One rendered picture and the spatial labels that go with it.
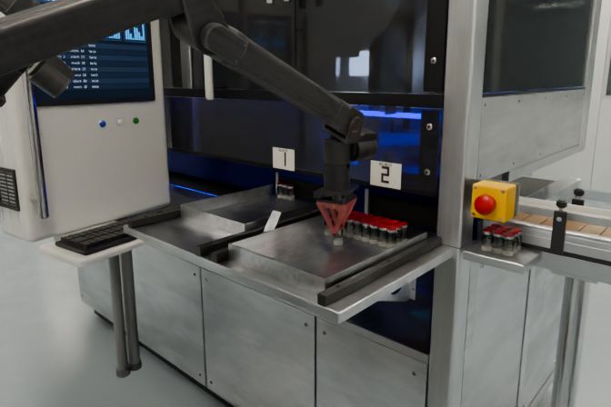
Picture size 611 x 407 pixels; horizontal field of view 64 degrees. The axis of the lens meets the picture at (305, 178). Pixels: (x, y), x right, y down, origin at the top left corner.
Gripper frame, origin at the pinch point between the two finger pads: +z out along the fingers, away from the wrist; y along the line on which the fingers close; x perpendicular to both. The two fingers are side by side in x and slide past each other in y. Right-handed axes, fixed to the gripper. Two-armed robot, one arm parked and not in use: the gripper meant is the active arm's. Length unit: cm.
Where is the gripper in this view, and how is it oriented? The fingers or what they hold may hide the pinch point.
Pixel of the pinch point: (336, 227)
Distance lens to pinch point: 108.2
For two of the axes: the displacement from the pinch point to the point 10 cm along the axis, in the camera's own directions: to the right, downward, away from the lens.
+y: 4.8, -2.0, 8.5
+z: 0.2, 9.8, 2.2
